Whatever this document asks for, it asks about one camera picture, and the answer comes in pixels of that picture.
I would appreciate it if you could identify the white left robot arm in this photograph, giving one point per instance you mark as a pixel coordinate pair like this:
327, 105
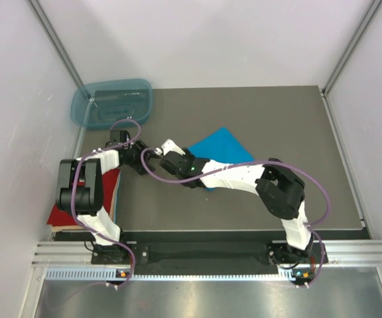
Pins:
80, 189

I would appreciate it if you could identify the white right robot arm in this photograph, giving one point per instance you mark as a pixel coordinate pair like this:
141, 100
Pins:
280, 189

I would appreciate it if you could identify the light blue folded t shirt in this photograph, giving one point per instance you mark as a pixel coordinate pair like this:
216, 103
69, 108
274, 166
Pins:
115, 198

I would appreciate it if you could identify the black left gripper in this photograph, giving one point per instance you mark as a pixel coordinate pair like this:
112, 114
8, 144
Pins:
138, 166

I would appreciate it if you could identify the grey slotted cable duct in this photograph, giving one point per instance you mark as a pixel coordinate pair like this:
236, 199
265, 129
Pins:
118, 275

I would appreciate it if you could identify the beige folded t shirt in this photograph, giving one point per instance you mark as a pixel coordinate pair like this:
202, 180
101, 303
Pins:
69, 228

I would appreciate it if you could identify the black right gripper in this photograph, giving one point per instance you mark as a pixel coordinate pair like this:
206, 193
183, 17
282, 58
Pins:
188, 156

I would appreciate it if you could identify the red folded t shirt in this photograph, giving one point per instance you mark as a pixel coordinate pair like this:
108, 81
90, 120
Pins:
61, 218

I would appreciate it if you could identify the teal plastic basin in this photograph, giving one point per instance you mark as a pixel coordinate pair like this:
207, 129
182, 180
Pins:
97, 106

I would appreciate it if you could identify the aluminium frame rail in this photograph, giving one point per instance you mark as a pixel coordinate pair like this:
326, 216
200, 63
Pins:
61, 254

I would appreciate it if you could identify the left aluminium corner post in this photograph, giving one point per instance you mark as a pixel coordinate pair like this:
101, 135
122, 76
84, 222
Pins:
55, 41

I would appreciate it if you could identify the right aluminium corner post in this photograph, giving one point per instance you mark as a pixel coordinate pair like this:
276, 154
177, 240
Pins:
362, 26

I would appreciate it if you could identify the aluminium corner post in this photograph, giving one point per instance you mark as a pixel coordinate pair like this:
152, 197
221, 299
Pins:
362, 26
55, 41

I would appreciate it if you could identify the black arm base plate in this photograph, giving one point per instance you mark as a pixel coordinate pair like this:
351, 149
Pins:
260, 247

